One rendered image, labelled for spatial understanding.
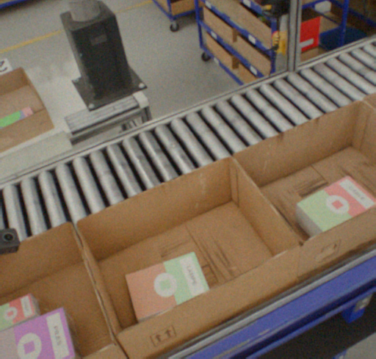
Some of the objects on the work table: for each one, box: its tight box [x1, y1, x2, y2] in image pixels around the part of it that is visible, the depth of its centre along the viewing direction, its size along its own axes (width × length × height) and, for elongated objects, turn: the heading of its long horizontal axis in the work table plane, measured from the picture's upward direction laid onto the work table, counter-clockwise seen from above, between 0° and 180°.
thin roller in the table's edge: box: [71, 101, 138, 133], centre depth 168 cm, size 2×28×2 cm, turn 124°
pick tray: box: [0, 67, 55, 153], centre depth 171 cm, size 28×38×10 cm
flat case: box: [0, 106, 34, 128], centre depth 166 cm, size 14×19×2 cm
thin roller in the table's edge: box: [68, 95, 133, 126], centre depth 172 cm, size 2×28×2 cm, turn 124°
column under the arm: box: [59, 0, 148, 112], centre depth 170 cm, size 26×26×33 cm
